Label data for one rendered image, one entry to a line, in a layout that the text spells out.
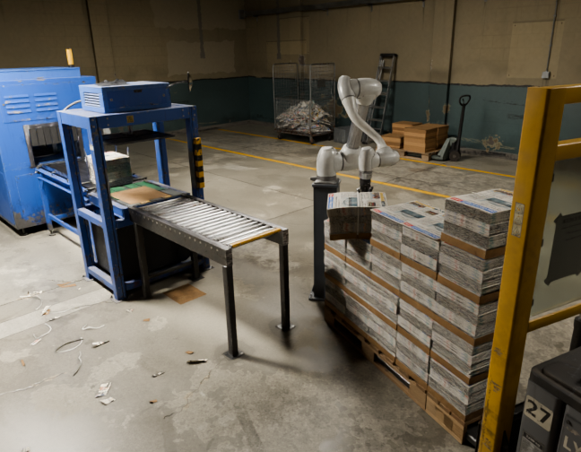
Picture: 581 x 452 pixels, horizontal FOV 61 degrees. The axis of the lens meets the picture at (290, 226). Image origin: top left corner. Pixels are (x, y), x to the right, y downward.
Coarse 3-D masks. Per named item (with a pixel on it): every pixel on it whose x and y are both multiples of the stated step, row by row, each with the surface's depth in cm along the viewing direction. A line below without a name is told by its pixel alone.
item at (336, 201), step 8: (344, 192) 332; (328, 200) 321; (336, 200) 319; (344, 200) 318; (328, 208) 309; (336, 208) 307; (344, 208) 307; (328, 216) 310; (336, 216) 310; (344, 216) 309; (352, 216) 309; (336, 224) 312; (344, 224) 312; (352, 224) 311; (336, 232) 314; (344, 232) 314; (352, 232) 313
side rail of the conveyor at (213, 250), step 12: (132, 216) 401; (144, 216) 384; (156, 216) 378; (156, 228) 374; (168, 228) 360; (180, 228) 351; (180, 240) 351; (192, 240) 339; (204, 240) 327; (204, 252) 330; (216, 252) 319; (228, 252) 313; (228, 264) 315
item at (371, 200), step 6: (366, 192) 330; (372, 192) 329; (378, 192) 329; (366, 198) 319; (372, 198) 318; (378, 198) 317; (384, 198) 317; (366, 204) 308; (372, 204) 308; (378, 204) 307; (384, 204) 307; (366, 210) 306; (366, 216) 308; (366, 222) 309; (366, 228) 311
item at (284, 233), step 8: (200, 200) 416; (224, 208) 393; (248, 216) 373; (264, 224) 357; (272, 224) 354; (280, 232) 346; (288, 232) 347; (272, 240) 355; (280, 240) 348; (288, 240) 349
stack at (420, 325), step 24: (336, 240) 342; (360, 240) 314; (336, 264) 348; (360, 264) 319; (384, 264) 296; (336, 288) 355; (360, 288) 324; (384, 288) 300; (408, 288) 278; (432, 288) 260; (360, 312) 331; (384, 312) 304; (408, 312) 283; (360, 336) 335; (384, 336) 309; (384, 360) 313; (408, 360) 290
